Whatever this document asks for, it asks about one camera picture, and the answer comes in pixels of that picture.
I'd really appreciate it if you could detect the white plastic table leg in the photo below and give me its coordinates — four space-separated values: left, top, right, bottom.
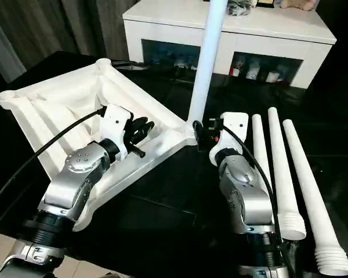
282 119 348 276
267 107 307 241
251 114 275 186
185 0 230 137

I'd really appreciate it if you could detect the white plastic table top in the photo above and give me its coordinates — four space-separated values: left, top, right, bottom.
0 57 198 232

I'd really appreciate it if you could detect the black mat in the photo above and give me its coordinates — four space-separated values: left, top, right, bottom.
0 50 348 278

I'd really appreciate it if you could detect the white cabinet with glass doors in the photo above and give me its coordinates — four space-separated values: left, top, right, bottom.
123 0 337 89

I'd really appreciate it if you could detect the grey curtain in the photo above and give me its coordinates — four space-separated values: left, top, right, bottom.
0 0 134 83

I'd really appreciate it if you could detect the brown plush toy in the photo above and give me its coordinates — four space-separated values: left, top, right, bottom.
280 0 316 11

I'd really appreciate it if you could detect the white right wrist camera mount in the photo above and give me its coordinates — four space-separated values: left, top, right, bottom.
210 111 249 166

